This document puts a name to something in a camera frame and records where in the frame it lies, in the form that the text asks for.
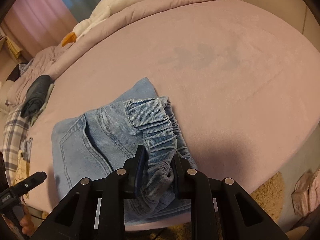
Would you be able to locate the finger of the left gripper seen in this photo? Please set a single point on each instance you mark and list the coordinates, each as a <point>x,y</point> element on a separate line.
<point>31,182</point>

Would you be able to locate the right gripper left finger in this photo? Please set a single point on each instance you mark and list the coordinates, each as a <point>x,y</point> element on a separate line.
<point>134,172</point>

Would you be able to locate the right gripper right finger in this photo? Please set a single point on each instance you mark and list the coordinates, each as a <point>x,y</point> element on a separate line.
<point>180,186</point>

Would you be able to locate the light blue denim pants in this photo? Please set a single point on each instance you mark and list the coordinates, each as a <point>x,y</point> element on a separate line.
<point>98,142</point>

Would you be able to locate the person's left hand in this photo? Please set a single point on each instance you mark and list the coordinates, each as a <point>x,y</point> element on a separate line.
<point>28,227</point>

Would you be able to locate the small cream patterned garment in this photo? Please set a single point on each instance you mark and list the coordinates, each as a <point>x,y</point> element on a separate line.
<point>22,171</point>

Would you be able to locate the plaid pillow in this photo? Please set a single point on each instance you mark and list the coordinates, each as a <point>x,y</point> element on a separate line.
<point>14,139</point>

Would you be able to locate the beige fluffy rug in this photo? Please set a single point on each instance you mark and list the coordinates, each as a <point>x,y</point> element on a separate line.
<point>270,196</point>

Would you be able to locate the folded dark denim jeans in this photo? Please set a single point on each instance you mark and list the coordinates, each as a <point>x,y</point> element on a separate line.
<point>36,96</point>

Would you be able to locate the folded light green garment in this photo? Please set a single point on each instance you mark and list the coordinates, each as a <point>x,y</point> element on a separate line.
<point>36,116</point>

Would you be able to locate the pink bed sheet mattress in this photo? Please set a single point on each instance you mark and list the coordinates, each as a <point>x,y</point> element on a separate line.
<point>243,83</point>

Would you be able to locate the mauve quilted duvet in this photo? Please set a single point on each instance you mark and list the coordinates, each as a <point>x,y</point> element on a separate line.
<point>55,60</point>

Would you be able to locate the pink slipper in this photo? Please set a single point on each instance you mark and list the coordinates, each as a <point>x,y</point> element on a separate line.
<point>305,198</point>

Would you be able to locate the pink and blue curtains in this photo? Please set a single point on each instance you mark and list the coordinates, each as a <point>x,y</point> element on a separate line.
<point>37,24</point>

